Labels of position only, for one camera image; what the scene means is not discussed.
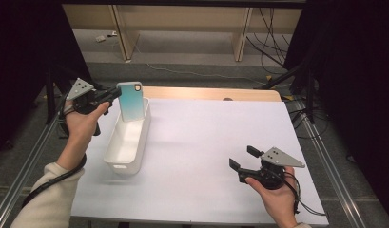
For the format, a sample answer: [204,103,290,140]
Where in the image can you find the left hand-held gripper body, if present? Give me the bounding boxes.
[66,78,106,115]

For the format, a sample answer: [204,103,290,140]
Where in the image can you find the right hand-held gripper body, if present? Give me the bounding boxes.
[238,146,305,190]

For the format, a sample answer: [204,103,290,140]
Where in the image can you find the iridescent phone case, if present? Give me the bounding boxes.
[116,81,146,123]

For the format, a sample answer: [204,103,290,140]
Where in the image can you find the white plastic storage bin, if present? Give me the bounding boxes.
[103,97,152,176]

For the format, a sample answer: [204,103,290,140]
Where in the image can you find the person's left hand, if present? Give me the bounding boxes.
[64,101,110,145]

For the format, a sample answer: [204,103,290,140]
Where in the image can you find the person's right hand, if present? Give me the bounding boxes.
[244,166,300,222]

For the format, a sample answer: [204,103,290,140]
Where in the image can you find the white table cover sheet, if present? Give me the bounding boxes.
[70,96,329,227]

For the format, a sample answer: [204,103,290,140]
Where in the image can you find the black curtain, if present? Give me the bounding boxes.
[282,0,389,222]
[0,0,92,160]

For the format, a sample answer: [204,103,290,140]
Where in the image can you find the light wooden shelf unit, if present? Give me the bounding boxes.
[62,4,303,63]

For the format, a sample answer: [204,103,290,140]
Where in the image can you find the black floor cables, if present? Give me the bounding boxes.
[289,100,330,141]

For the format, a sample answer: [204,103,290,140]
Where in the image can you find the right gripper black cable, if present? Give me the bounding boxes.
[285,172,327,217]

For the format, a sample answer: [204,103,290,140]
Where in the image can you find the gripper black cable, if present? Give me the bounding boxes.
[285,172,327,217]
[22,89,88,209]

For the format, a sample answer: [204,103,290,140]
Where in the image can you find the metal floor rail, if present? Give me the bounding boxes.
[0,94,73,228]
[292,98,368,228]

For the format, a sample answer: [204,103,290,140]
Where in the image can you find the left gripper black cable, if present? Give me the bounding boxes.
[22,89,88,209]

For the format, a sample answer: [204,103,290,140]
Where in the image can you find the black hanging cables bundle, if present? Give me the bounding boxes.
[245,8,292,68]

